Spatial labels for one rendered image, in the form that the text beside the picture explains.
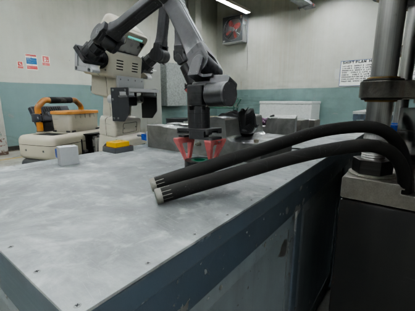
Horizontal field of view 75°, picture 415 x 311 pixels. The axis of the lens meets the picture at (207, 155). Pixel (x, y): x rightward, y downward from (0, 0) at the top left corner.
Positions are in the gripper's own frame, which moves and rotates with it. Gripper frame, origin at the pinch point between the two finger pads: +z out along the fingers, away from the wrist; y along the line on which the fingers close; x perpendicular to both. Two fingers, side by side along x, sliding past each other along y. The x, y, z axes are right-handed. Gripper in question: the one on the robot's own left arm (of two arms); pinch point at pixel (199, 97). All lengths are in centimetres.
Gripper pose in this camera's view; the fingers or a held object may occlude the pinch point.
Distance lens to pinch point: 154.2
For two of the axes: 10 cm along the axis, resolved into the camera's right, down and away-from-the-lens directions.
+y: 3.5, -1.9, 9.2
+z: 4.3, 9.0, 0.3
